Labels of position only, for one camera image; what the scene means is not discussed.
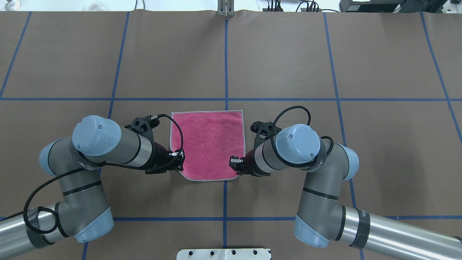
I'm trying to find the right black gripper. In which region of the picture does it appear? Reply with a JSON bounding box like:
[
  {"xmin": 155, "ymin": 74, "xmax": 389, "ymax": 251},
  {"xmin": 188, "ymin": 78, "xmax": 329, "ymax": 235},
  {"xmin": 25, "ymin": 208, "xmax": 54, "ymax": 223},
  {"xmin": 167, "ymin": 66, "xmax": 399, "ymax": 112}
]
[{"xmin": 229, "ymin": 152, "xmax": 271, "ymax": 177}]

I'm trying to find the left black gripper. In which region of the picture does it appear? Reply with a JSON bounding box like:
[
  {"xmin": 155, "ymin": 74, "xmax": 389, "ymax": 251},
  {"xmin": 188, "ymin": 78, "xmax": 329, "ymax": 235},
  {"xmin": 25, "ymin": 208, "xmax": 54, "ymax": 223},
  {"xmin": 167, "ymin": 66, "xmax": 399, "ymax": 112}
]
[{"xmin": 144, "ymin": 143, "xmax": 185, "ymax": 175}]

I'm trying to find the pink and grey towel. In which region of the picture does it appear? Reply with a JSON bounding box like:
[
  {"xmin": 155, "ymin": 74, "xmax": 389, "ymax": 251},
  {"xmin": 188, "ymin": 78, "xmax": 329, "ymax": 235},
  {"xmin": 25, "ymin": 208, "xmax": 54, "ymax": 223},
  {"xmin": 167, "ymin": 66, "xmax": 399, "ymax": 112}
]
[{"xmin": 169, "ymin": 110, "xmax": 246, "ymax": 182}]

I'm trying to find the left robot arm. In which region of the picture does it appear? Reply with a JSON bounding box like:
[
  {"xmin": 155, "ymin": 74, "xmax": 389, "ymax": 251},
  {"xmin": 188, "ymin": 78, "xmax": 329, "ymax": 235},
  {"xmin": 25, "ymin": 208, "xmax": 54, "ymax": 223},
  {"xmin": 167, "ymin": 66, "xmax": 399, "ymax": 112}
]
[{"xmin": 1, "ymin": 114, "xmax": 185, "ymax": 260}]

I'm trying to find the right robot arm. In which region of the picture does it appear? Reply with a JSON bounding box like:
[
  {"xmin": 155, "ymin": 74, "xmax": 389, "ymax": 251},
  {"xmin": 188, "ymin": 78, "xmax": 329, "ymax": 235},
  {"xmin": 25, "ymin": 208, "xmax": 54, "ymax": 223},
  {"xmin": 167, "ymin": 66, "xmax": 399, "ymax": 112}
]
[{"xmin": 229, "ymin": 121, "xmax": 462, "ymax": 260}]

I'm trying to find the black power adapter box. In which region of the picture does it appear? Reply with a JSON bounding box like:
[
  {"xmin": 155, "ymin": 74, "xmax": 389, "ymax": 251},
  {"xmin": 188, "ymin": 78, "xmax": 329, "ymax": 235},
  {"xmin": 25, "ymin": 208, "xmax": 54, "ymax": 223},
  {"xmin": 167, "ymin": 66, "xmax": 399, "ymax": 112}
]
[{"xmin": 339, "ymin": 0, "xmax": 400, "ymax": 13}]

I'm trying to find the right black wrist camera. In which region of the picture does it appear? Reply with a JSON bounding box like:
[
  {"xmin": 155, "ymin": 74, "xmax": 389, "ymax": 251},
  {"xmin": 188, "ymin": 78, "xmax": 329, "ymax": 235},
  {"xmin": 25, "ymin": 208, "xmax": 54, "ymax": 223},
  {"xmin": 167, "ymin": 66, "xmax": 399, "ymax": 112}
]
[{"xmin": 250, "ymin": 121, "xmax": 282, "ymax": 139}]

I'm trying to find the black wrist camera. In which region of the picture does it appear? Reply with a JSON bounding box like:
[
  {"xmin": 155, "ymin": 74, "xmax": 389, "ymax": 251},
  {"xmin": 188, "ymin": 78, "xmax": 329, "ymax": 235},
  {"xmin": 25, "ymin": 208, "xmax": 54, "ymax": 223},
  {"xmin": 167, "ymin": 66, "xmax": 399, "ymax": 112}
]
[
  {"xmin": 124, "ymin": 115, "xmax": 160, "ymax": 141},
  {"xmin": 250, "ymin": 121, "xmax": 282, "ymax": 139}
]

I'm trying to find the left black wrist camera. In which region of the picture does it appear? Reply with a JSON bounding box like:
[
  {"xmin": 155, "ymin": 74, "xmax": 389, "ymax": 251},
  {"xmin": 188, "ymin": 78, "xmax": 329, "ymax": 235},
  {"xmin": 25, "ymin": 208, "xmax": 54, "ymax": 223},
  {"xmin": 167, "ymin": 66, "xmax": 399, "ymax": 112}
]
[{"xmin": 124, "ymin": 115, "xmax": 160, "ymax": 141}]

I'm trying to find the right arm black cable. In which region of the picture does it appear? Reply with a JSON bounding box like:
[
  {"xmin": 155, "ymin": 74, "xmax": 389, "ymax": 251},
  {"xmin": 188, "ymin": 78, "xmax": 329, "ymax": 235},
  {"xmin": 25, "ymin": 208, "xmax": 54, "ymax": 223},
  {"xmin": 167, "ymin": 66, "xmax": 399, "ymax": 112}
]
[{"xmin": 271, "ymin": 105, "xmax": 334, "ymax": 170}]

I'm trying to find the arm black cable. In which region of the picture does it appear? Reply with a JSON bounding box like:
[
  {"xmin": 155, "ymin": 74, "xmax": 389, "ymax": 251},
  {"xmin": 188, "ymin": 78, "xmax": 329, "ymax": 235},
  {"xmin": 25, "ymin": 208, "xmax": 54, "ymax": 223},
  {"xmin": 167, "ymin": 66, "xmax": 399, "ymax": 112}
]
[
  {"xmin": 23, "ymin": 114, "xmax": 185, "ymax": 234},
  {"xmin": 271, "ymin": 105, "xmax": 334, "ymax": 170}
]

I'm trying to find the white central pedestal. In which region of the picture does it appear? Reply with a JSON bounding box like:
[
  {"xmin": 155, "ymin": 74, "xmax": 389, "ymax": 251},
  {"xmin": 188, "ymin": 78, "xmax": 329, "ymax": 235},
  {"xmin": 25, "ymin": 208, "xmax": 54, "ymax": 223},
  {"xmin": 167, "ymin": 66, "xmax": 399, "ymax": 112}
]
[{"xmin": 176, "ymin": 248, "xmax": 272, "ymax": 260}]

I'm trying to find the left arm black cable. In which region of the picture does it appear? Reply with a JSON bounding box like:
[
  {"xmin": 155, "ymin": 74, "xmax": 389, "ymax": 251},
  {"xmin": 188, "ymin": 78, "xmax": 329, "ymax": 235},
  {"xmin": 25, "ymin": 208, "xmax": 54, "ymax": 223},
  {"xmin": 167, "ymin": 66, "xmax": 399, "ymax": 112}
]
[{"xmin": 23, "ymin": 114, "xmax": 185, "ymax": 234}]

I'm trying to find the aluminium frame post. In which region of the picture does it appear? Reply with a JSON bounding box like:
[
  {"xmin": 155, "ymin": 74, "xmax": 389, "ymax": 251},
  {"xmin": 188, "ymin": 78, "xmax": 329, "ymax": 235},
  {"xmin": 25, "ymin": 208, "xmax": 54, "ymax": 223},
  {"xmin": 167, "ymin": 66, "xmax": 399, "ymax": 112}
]
[{"xmin": 217, "ymin": 0, "xmax": 235, "ymax": 18}]

